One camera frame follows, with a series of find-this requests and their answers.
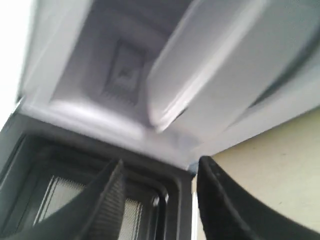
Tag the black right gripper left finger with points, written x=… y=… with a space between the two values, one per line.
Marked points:
x=56 y=201

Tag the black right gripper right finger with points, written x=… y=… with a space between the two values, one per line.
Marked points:
x=228 y=212

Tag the white microwave door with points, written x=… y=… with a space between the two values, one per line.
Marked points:
x=158 y=195

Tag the white microwave oven body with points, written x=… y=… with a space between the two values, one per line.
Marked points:
x=87 y=69

